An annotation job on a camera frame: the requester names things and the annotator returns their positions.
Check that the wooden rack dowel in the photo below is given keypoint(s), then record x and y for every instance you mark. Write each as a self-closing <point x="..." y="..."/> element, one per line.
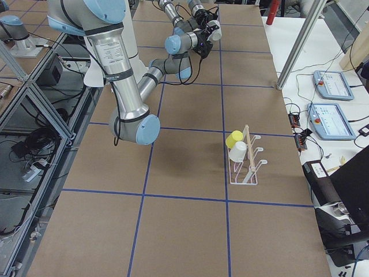
<point x="249" y="148"/>

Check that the cream plastic cup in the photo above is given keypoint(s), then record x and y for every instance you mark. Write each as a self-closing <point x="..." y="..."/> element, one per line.
<point x="238" y="152"/>

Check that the teach pendant tablet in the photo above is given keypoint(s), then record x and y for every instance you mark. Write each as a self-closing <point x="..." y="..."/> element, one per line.
<point x="329" y="122"/>
<point x="332" y="85"/>

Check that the near teach pendant tablet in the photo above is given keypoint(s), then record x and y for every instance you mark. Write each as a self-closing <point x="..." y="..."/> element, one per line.
<point x="329" y="122"/>

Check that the white wire cup rack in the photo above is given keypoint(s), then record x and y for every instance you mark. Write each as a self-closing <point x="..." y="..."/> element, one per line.
<point x="239" y="173"/>

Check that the far teach pendant tablet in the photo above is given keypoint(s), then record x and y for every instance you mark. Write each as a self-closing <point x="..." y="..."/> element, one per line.
<point x="332" y="85"/>

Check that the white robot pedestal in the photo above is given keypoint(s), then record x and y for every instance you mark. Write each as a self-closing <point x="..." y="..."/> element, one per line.
<point x="94" y="75"/>

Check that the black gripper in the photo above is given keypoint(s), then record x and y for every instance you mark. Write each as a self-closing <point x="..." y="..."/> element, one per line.
<point x="204" y="16"/>
<point x="202" y="36"/>

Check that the grey plastic cup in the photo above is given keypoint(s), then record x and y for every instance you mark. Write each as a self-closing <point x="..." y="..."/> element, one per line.
<point x="215" y="30"/>

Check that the orange black usb hub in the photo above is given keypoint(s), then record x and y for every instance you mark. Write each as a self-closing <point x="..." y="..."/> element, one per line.
<point x="294" y="120"/>

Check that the red cylinder bottle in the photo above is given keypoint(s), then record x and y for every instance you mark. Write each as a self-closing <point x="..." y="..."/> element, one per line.
<point x="272" y="11"/>

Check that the aluminium frame post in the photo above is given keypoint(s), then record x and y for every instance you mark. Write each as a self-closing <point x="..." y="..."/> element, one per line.
<point x="309" y="23"/>

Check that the yellow plastic cup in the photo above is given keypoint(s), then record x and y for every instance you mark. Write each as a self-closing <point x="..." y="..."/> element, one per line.
<point x="233" y="138"/>

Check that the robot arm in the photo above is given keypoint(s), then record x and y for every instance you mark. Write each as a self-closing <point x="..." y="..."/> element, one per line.
<point x="109" y="37"/>
<point x="179" y="23"/>

